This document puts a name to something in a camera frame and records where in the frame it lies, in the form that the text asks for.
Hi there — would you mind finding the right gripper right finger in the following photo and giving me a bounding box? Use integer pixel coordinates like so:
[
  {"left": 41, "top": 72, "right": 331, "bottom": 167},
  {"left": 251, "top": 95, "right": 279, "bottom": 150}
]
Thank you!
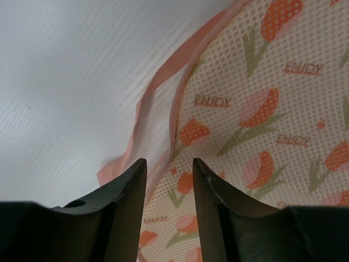
[{"left": 192, "top": 158, "right": 348, "bottom": 261}]

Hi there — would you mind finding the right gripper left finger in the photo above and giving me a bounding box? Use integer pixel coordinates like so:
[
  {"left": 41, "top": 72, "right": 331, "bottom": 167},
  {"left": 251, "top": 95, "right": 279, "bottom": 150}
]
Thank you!
[{"left": 1, "top": 159, "right": 147, "bottom": 261}]

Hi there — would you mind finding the pink mesh laundry bag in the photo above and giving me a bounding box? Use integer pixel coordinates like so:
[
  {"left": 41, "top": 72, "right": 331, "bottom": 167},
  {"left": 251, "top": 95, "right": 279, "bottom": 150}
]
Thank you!
[{"left": 97, "top": 0, "right": 349, "bottom": 262}]

